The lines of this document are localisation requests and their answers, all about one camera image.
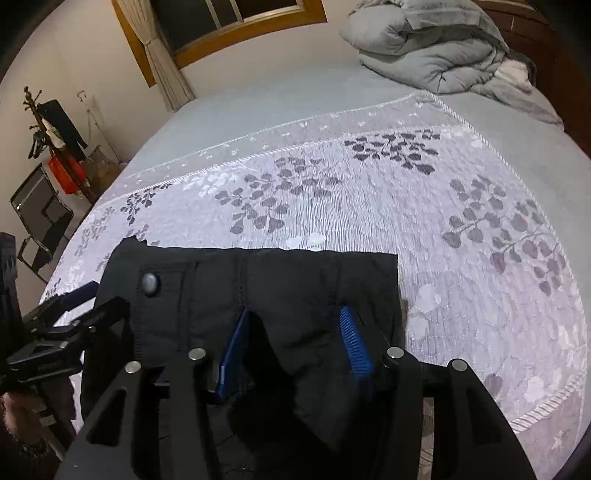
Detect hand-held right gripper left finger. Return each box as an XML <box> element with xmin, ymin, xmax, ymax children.
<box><xmin>55</xmin><ymin>308</ymin><xmax>252</xmax><ymax>480</ymax></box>

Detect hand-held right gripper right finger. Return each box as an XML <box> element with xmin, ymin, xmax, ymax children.
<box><xmin>339</xmin><ymin>305</ymin><xmax>539</xmax><ymax>480</ymax></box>

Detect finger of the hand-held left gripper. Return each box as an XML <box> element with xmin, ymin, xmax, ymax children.
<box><xmin>21</xmin><ymin>281</ymin><xmax>100</xmax><ymax>330</ymax></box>
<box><xmin>7</xmin><ymin>296</ymin><xmax>132</xmax><ymax>376</ymax></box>

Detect black pants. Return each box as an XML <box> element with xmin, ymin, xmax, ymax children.
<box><xmin>81</xmin><ymin>236</ymin><xmax>407</xmax><ymax>480</ymax></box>

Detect person's left forearm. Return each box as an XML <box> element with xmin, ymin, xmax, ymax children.
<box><xmin>0</xmin><ymin>385</ymin><xmax>77</xmax><ymax>480</ymax></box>

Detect black folding chair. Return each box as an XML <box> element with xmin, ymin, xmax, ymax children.
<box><xmin>9</xmin><ymin>164</ymin><xmax>75</xmax><ymax>283</ymax></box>

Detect red bag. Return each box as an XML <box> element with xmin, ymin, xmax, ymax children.
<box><xmin>46</xmin><ymin>154</ymin><xmax>88</xmax><ymax>195</ymax></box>

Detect translucent plastic bag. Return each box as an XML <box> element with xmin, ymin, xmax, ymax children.
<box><xmin>87</xmin><ymin>145</ymin><xmax>123</xmax><ymax>197</ymax></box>

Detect white floral blanket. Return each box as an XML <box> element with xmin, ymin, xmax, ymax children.
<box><xmin>39</xmin><ymin>90</ymin><xmax>583</xmax><ymax>435</ymax></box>

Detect black hanging garment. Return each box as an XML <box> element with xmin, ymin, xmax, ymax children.
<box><xmin>37</xmin><ymin>99</ymin><xmax>88</xmax><ymax>162</ymax></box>

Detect wooden coat rack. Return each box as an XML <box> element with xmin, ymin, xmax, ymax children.
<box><xmin>23</xmin><ymin>85</ymin><xmax>95</xmax><ymax>204</ymax></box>

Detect beige curtain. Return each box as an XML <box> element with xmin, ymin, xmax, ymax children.
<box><xmin>117</xmin><ymin>0</ymin><xmax>197</xmax><ymax>112</ymax></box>

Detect bed with grey sheet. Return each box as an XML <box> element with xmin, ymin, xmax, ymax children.
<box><xmin>39</xmin><ymin>60</ymin><xmax>591</xmax><ymax>467</ymax></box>

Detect grey duvet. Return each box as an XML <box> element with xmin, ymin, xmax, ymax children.
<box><xmin>339</xmin><ymin>0</ymin><xmax>565</xmax><ymax>126</ymax></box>

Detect white cloth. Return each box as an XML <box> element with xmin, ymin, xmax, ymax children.
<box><xmin>496</xmin><ymin>60</ymin><xmax>535</xmax><ymax>92</ymax></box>

